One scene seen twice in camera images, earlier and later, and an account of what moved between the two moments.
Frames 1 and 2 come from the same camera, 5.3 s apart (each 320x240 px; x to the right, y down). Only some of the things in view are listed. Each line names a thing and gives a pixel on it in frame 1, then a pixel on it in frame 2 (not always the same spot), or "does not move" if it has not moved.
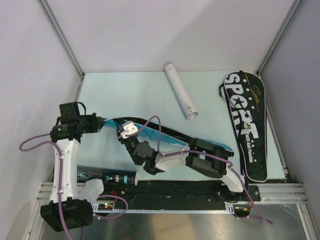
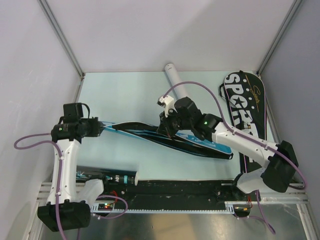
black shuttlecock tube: [110, 176] does not move
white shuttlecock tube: [190, 111] does not move
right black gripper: [122, 140] → [165, 127]
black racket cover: [245, 96] does not move
